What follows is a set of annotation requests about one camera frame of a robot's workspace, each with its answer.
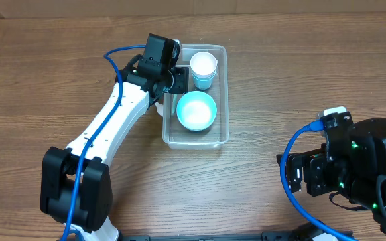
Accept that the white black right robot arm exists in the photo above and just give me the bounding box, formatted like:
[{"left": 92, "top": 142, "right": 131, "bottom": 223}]
[{"left": 277, "top": 112, "right": 386, "bottom": 240}]

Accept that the clear plastic storage container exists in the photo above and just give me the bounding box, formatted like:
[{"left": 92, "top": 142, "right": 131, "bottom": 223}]
[{"left": 162, "top": 44, "right": 229, "bottom": 149}]

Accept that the blue plastic cup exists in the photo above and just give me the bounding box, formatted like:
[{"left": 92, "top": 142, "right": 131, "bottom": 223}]
[{"left": 192, "top": 72, "right": 216, "bottom": 90}]

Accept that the light blue fork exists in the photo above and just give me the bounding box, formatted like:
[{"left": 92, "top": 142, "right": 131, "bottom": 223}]
[{"left": 170, "top": 94, "right": 178, "bottom": 116}]

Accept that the blue plastic bowl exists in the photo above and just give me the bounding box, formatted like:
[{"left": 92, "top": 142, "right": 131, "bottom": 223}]
[{"left": 176, "top": 91, "right": 218, "bottom": 132}]

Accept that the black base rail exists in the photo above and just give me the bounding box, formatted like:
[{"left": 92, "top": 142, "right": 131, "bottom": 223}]
[{"left": 118, "top": 224, "right": 338, "bottom": 241}]

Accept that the white plastic spoon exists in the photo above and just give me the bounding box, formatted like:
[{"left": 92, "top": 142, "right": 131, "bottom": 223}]
[{"left": 155, "top": 102, "right": 164, "bottom": 117}]

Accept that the pink plastic cup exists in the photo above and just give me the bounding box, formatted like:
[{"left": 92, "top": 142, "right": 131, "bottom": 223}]
[{"left": 190, "top": 52, "right": 218, "bottom": 78}]

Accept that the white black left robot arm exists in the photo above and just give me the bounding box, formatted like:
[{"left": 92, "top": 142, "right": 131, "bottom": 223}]
[{"left": 40, "top": 34, "right": 189, "bottom": 240}]

